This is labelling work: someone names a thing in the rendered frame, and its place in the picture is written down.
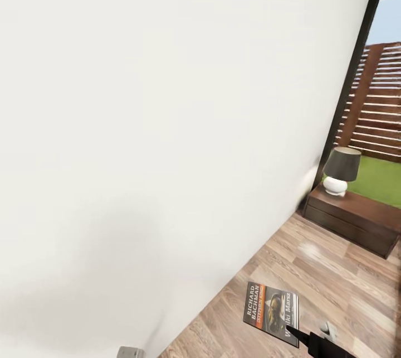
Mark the fixed window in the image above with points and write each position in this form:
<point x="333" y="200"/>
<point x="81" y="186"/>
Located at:
<point x="368" y="113"/>

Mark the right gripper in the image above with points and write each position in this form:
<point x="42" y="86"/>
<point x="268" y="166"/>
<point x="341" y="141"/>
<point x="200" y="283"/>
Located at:
<point x="318" y="347"/>

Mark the nightstand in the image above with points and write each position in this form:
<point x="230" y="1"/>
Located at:
<point x="363" y="221"/>

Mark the table lamp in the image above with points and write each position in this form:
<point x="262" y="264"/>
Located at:
<point x="341" y="167"/>

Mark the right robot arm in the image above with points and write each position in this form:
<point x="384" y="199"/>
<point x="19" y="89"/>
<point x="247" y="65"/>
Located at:
<point x="324" y="345"/>

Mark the hardback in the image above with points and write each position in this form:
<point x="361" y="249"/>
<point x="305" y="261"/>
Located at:
<point x="270" y="310"/>

